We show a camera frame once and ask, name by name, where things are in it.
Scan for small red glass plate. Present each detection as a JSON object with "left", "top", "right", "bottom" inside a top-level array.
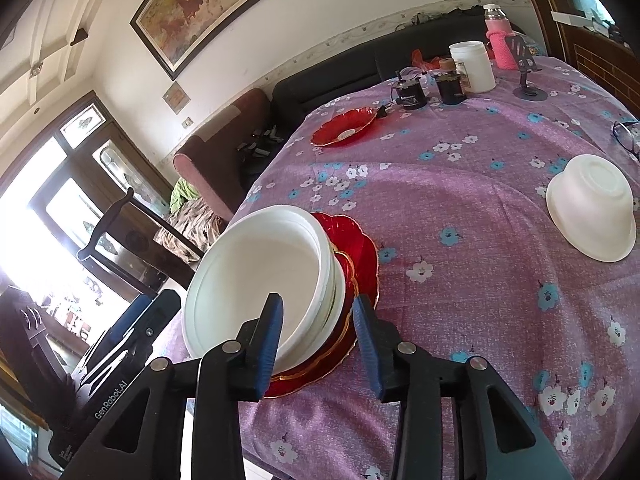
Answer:
[{"left": 312, "top": 107, "right": 379, "bottom": 148}]

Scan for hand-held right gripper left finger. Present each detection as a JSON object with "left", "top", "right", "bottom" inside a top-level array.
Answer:
[{"left": 59, "top": 291, "right": 284, "bottom": 480}]

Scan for black sofa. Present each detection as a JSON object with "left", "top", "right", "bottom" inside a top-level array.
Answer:
[{"left": 272, "top": 10, "right": 526, "bottom": 131}]

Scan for cream ribbed bowl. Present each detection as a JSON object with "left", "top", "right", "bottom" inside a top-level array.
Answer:
[{"left": 272, "top": 240, "right": 347, "bottom": 367}]

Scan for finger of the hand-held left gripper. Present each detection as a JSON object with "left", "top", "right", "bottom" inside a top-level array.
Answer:
[{"left": 94, "top": 289, "right": 182, "bottom": 362}]

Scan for black power adapter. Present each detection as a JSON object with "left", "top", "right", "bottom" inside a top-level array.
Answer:
[{"left": 390, "top": 76, "right": 429, "bottom": 110}]

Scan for pink armchair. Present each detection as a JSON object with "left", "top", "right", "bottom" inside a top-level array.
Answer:
[{"left": 172, "top": 87, "right": 273, "bottom": 223}]

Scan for small wall picture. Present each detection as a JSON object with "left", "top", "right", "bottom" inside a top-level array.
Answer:
[{"left": 162, "top": 82, "right": 189, "bottom": 112}]

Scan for dark glass jar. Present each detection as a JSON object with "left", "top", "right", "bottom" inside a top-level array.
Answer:
[{"left": 432, "top": 58, "right": 467, "bottom": 106}]

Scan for white paper bowl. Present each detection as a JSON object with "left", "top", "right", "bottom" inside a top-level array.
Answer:
[
  {"left": 546, "top": 154, "right": 637, "bottom": 263},
  {"left": 183, "top": 204, "right": 331, "bottom": 361}
]

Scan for white plastic jar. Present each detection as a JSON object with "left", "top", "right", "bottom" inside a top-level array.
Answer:
[{"left": 449, "top": 41, "right": 496, "bottom": 94}]

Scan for pink water bottle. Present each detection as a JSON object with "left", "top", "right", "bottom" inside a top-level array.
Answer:
[{"left": 482, "top": 4, "right": 521, "bottom": 71}]

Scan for green cloth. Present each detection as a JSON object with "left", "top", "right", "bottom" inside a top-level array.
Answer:
[{"left": 169, "top": 180, "right": 198, "bottom": 213}]

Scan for framed wall painting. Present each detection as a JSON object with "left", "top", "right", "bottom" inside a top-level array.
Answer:
[{"left": 129, "top": 0, "right": 328, "bottom": 82}]

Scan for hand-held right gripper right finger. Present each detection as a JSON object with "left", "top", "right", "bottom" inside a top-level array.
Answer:
[{"left": 351, "top": 293, "right": 575, "bottom": 480}]

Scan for red plastic bag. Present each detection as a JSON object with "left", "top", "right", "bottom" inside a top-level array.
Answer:
[{"left": 411, "top": 50, "right": 443, "bottom": 74}]

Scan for dark wooden chair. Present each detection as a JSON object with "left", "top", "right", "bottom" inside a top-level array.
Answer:
[{"left": 76, "top": 187, "right": 207, "bottom": 293}]

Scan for purple floral tablecloth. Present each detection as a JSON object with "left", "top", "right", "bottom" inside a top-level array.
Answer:
[{"left": 172, "top": 55, "right": 640, "bottom": 480}]

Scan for large red glass plate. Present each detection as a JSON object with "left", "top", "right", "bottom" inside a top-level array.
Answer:
[{"left": 264, "top": 211, "right": 381, "bottom": 399}]

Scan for brown patterned blanket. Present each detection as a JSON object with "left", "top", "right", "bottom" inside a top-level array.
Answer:
[{"left": 152, "top": 197, "right": 223, "bottom": 263}]

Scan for black phone stand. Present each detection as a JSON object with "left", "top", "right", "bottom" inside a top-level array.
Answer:
[{"left": 504, "top": 32, "right": 549, "bottom": 102}]

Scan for eyeglasses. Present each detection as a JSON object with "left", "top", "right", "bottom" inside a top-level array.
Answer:
[{"left": 612, "top": 120, "right": 640, "bottom": 161}]

